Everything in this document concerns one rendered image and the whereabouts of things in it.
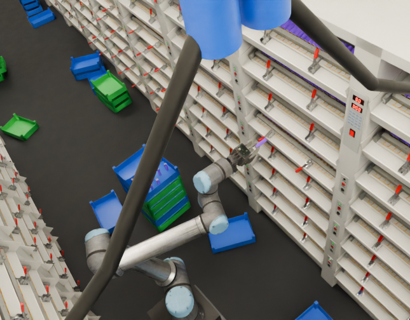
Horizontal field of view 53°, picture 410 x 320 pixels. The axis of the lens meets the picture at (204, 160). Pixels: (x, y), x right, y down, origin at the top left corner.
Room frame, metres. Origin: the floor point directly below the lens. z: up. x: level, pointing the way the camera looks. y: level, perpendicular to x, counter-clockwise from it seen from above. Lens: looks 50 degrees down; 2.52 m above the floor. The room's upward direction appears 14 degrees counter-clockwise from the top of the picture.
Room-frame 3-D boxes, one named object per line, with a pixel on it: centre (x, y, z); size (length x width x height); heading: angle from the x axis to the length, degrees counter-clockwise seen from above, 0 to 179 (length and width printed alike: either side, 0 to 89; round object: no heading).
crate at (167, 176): (1.71, 0.36, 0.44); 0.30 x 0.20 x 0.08; 121
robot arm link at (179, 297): (0.88, 0.32, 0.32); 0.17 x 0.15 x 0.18; 5
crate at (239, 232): (1.39, -0.05, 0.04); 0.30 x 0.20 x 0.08; 91
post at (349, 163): (0.96, -0.63, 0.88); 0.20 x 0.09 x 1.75; 115
